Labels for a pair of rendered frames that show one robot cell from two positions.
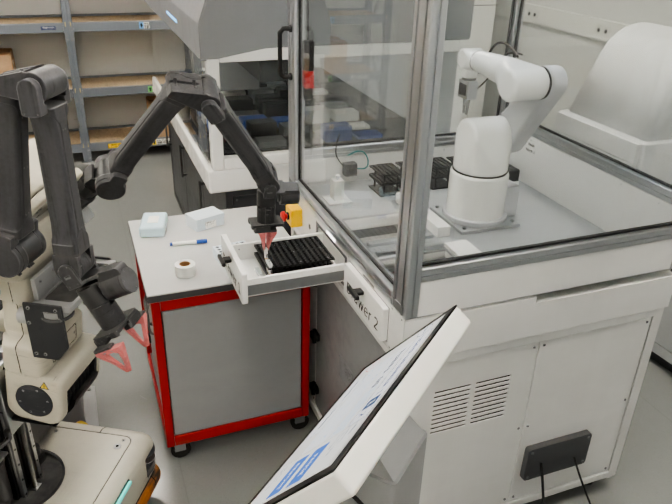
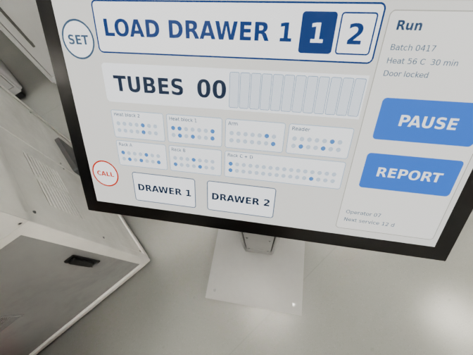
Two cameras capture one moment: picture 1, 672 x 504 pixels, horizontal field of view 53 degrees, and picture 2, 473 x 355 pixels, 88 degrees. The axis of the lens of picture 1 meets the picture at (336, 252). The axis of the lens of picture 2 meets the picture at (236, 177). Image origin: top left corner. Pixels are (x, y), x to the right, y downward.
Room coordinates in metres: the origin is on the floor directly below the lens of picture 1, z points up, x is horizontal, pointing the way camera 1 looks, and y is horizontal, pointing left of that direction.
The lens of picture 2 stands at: (1.03, 0.13, 1.32)
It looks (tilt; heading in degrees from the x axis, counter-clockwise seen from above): 64 degrees down; 261
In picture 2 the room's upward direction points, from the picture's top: 11 degrees counter-clockwise
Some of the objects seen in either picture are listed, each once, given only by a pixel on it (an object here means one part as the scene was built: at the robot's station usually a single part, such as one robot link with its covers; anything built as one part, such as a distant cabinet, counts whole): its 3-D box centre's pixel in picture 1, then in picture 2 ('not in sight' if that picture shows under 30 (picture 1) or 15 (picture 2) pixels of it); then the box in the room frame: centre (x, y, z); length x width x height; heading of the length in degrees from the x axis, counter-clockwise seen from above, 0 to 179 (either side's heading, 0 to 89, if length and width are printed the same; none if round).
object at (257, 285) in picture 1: (296, 260); not in sight; (1.95, 0.13, 0.86); 0.40 x 0.26 x 0.06; 112
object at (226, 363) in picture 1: (220, 327); not in sight; (2.26, 0.46, 0.38); 0.62 x 0.58 x 0.76; 22
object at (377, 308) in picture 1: (364, 299); not in sight; (1.70, -0.09, 0.87); 0.29 x 0.02 x 0.11; 22
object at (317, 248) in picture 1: (293, 259); not in sight; (1.94, 0.14, 0.87); 0.22 x 0.18 x 0.06; 112
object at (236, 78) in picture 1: (278, 65); not in sight; (3.71, 0.34, 1.13); 1.78 x 1.14 x 0.45; 22
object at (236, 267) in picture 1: (234, 267); not in sight; (1.87, 0.32, 0.87); 0.29 x 0.02 x 0.11; 22
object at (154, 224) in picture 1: (153, 224); not in sight; (2.37, 0.72, 0.78); 0.15 x 0.10 x 0.04; 8
